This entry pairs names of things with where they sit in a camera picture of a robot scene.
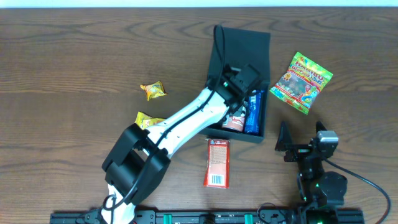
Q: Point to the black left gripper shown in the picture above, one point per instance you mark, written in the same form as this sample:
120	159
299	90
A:
246	101

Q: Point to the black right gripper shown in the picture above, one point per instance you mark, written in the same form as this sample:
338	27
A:
298	151

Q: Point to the small Pringles can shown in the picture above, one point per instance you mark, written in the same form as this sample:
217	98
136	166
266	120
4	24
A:
235	121

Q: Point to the blue cookie packet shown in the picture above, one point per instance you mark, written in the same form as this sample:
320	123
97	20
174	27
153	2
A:
254	108

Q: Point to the black gift box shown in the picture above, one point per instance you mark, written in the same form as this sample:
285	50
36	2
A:
242	47

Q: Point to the red snack box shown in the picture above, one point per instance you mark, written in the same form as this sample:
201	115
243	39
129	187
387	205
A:
217	170

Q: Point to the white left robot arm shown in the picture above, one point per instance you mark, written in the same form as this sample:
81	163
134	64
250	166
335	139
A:
138	161

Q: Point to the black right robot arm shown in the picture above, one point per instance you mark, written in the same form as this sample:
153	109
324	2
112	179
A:
318	188

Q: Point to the Haribo gummy worms bag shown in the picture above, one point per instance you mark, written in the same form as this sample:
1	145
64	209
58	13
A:
302	83

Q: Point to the upper yellow candy packet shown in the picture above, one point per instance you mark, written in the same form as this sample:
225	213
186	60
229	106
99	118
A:
154	90

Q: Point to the yellow candy packet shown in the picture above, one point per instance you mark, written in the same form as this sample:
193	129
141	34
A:
154	90
144	120

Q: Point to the lower yellow candy packet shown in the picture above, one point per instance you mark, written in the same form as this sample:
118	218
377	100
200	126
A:
144	120

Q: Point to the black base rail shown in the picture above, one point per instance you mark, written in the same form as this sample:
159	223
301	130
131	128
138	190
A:
247	217

